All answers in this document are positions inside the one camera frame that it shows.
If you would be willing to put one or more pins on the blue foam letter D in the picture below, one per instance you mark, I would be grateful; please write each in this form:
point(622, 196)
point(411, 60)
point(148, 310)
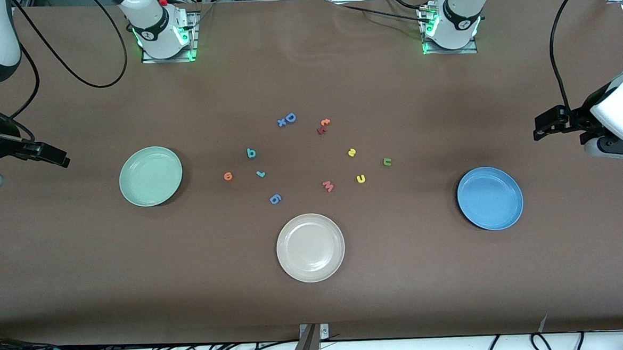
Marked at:
point(286, 117)

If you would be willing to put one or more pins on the silver table edge bracket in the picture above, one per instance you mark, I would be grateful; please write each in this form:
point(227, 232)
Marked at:
point(325, 331)

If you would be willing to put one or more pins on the dark red foam letter F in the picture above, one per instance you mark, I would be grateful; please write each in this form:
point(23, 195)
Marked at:
point(321, 130)

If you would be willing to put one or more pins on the teal foam letter b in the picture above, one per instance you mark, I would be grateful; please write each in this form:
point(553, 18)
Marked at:
point(248, 152)

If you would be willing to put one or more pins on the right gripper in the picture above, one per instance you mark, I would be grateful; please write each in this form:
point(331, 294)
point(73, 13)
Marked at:
point(4, 133)

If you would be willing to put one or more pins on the white tape scrap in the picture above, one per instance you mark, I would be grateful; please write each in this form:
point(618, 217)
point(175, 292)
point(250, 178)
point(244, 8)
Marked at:
point(543, 324)

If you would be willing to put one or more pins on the green plate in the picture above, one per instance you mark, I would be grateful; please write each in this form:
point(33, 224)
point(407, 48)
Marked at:
point(150, 176)

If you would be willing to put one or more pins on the blue foam six shape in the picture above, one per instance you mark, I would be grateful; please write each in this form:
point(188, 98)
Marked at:
point(273, 197)

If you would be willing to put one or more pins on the beige plate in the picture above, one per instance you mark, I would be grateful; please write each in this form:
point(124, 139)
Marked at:
point(310, 248)

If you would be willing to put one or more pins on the yellow foam letter n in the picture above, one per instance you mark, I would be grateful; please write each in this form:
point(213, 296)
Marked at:
point(358, 177)

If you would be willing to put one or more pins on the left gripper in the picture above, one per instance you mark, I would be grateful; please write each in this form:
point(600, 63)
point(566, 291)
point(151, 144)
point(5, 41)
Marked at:
point(580, 115)

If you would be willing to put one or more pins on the pink foam letter w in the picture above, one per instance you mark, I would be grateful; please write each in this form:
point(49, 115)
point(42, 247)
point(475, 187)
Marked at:
point(328, 187)

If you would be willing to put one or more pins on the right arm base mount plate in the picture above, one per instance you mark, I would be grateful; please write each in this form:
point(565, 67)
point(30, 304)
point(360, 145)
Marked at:
point(193, 42)

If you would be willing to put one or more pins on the blue plate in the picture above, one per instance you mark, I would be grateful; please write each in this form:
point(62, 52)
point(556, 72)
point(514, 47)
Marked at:
point(490, 198)

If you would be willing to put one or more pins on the brown table cover mat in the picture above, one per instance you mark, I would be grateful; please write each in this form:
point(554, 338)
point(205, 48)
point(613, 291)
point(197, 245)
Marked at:
point(402, 277)

